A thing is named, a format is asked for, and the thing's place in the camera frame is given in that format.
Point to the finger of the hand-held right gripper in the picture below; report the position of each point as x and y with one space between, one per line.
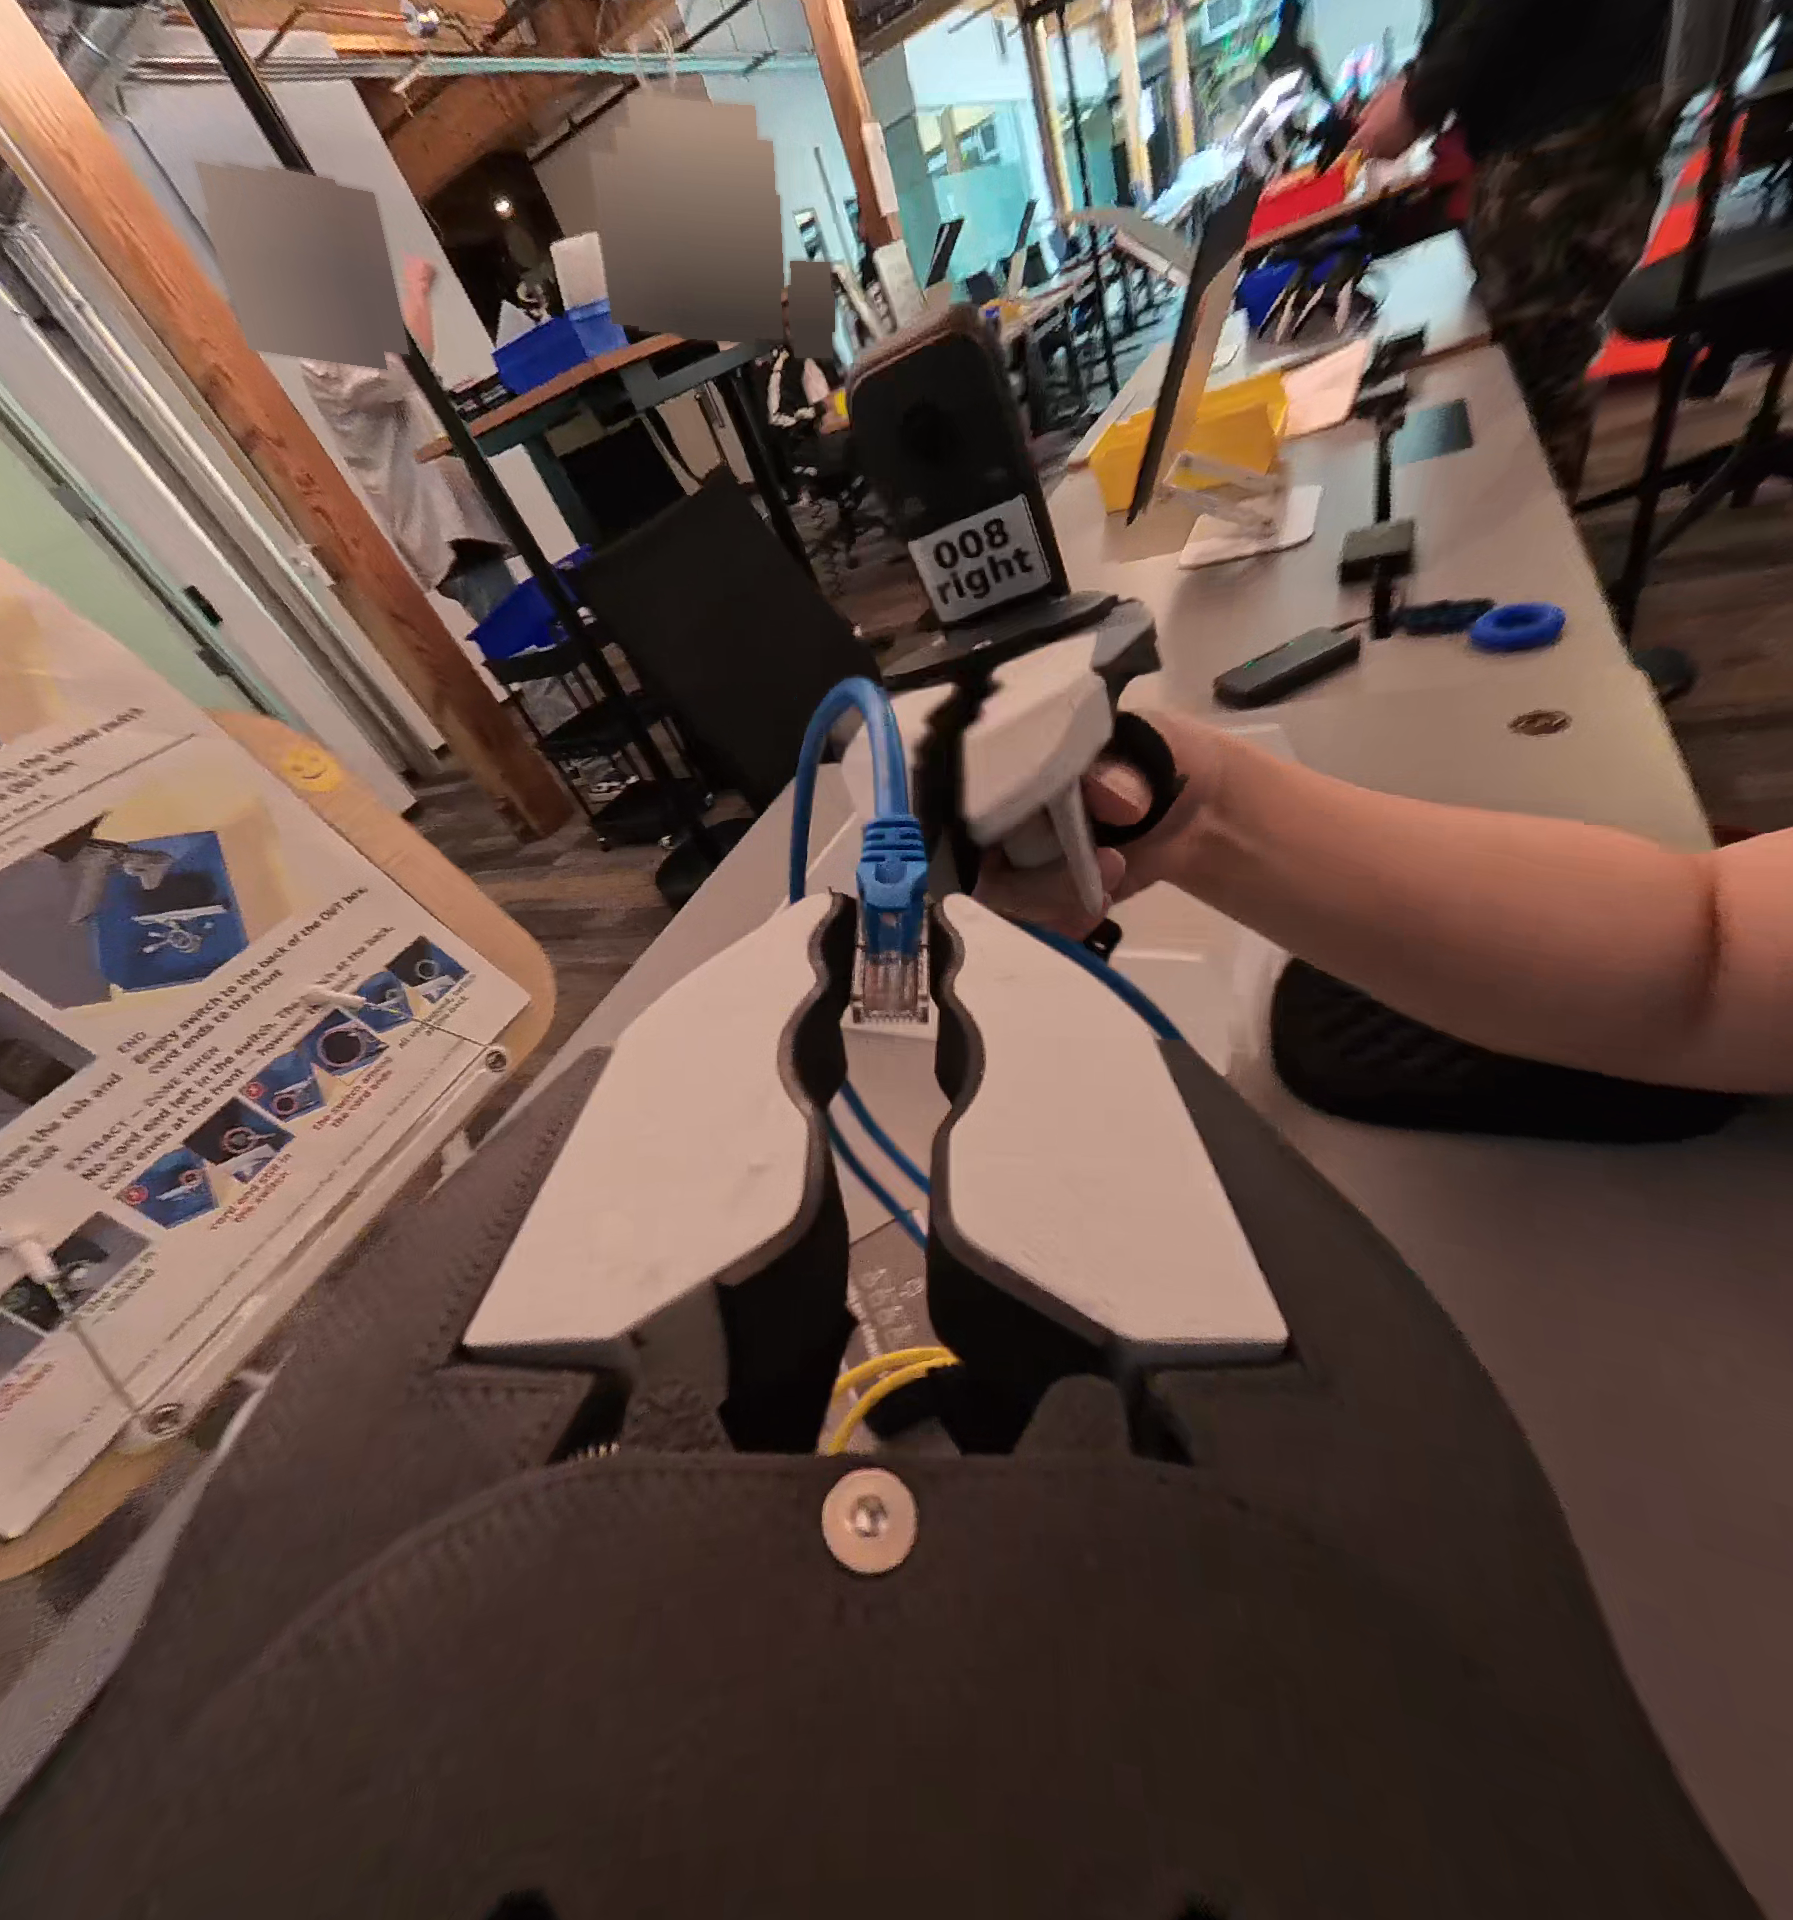
1024 749
858 781

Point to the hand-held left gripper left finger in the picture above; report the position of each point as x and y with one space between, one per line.
655 1170

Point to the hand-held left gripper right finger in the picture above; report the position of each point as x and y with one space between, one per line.
1106 1184

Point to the person's right forearm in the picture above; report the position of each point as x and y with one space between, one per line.
1511 932

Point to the person's right hand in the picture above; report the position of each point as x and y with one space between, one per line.
1211 825

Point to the black office chair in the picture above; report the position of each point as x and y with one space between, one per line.
1735 285
716 629

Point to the small black device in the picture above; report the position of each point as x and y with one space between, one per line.
1286 669

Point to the grey slanted board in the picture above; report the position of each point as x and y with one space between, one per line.
1194 347

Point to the yellow plastic bin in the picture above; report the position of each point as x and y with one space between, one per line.
1225 427

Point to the white board stand base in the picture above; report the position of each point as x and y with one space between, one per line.
1256 526

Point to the black textured pad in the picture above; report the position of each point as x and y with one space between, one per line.
1436 1048

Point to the wooden top desk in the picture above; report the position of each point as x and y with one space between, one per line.
580 381

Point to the blue plastic bin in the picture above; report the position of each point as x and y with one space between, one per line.
527 615
559 353

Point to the small black stand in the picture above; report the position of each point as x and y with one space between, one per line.
1377 547

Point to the printed instruction poster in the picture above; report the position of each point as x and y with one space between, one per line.
162 1048

